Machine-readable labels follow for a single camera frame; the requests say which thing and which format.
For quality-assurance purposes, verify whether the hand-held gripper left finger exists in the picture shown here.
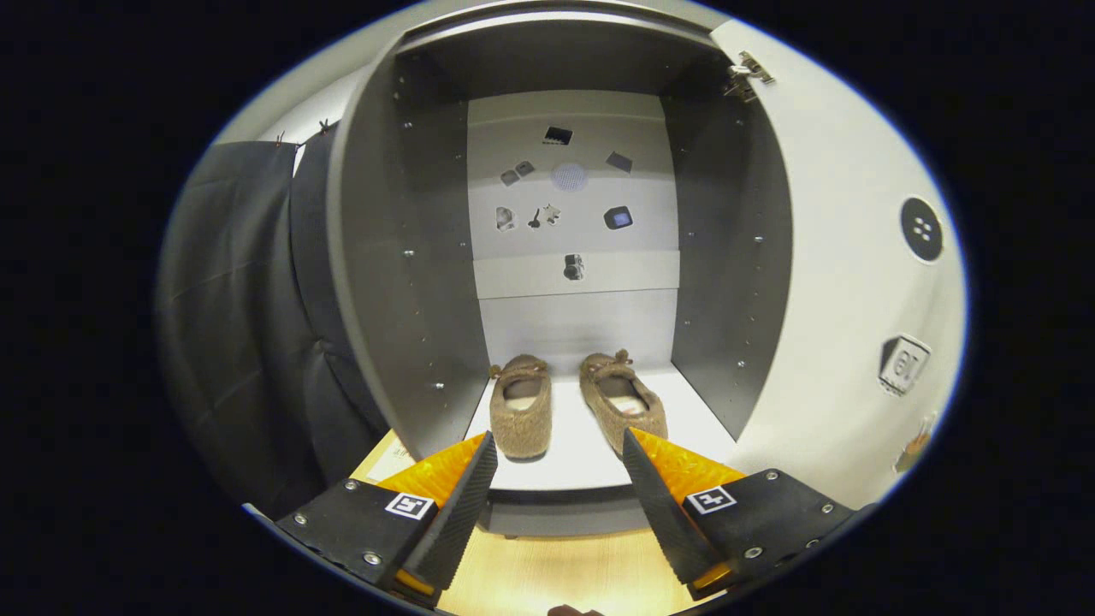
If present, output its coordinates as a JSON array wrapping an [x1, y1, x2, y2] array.
[[274, 430, 499, 604]]

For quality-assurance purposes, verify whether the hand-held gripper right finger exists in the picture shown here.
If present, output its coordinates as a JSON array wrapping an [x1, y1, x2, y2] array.
[[622, 426, 856, 600]]

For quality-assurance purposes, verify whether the brown fuzzy shoe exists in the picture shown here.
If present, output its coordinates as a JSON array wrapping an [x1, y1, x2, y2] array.
[[579, 348, 669, 459], [488, 354, 553, 460]]

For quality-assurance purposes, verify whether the dark grey shoe cabinet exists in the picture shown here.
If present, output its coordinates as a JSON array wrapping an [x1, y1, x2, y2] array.
[[325, 4, 796, 540]]

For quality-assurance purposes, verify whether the beige shoe cabinet door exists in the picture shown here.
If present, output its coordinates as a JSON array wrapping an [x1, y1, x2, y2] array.
[[710, 17, 969, 510]]

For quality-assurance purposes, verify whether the black backdrop cloth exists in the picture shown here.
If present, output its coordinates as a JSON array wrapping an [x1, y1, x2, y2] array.
[[156, 120, 394, 518]]

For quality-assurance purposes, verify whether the row of backdrop clips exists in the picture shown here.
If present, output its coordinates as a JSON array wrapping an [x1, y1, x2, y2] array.
[[274, 120, 333, 146]]

